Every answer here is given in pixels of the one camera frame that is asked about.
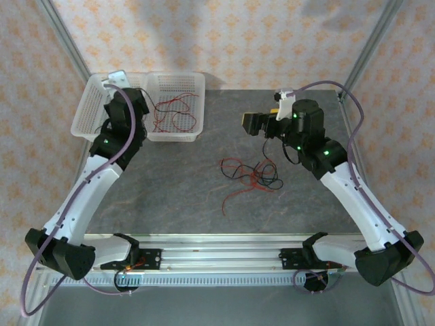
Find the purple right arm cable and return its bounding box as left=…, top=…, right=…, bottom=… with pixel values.
left=287, top=79, right=430, bottom=295

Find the aluminium mounting beam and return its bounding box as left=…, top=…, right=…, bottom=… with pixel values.
left=36, top=234, right=408, bottom=273

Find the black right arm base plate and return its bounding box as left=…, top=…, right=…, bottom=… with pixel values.
left=280, top=247, right=341, bottom=271

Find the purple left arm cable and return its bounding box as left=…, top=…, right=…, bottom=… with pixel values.
left=20, top=84, right=137, bottom=318

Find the white plastic mesh basket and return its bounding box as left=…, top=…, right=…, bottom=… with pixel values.
left=70, top=72, right=150, bottom=145
left=135, top=71, right=207, bottom=143

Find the grey slotted cable duct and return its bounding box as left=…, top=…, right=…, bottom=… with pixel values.
left=50, top=274, right=397, bottom=287

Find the aluminium frame post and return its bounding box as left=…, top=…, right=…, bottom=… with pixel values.
left=339, top=0, right=405, bottom=101
left=35, top=0, right=93, bottom=90

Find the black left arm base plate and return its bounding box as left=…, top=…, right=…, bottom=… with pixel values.
left=100, top=249, right=162, bottom=271

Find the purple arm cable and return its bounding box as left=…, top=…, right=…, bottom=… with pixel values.
left=20, top=84, right=137, bottom=318
left=287, top=79, right=430, bottom=295

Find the grey metal panel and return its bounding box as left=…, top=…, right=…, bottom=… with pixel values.
left=20, top=285, right=425, bottom=326

